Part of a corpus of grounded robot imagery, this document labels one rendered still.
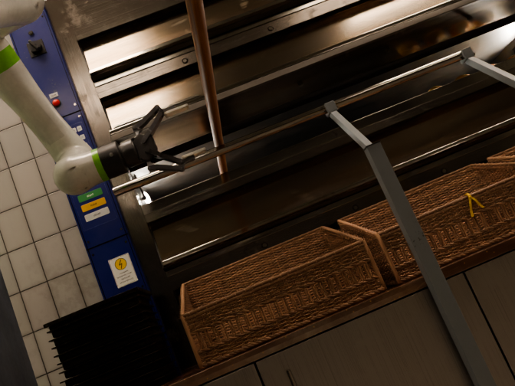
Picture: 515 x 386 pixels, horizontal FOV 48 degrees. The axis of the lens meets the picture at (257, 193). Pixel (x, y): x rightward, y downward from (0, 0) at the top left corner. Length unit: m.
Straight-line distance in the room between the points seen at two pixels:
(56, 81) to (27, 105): 0.67
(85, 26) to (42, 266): 0.94
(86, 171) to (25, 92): 0.27
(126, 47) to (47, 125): 0.76
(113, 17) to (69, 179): 1.00
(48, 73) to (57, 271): 0.75
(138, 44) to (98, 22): 0.18
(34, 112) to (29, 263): 0.72
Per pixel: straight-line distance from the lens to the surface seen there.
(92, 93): 2.33
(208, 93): 1.40
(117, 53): 2.37
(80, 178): 1.60
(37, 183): 2.28
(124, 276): 2.11
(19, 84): 1.68
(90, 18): 2.46
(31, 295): 2.23
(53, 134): 1.70
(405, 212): 1.56
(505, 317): 1.68
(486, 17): 2.55
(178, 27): 2.38
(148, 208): 2.16
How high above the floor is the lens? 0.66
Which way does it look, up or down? 11 degrees up
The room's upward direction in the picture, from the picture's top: 23 degrees counter-clockwise
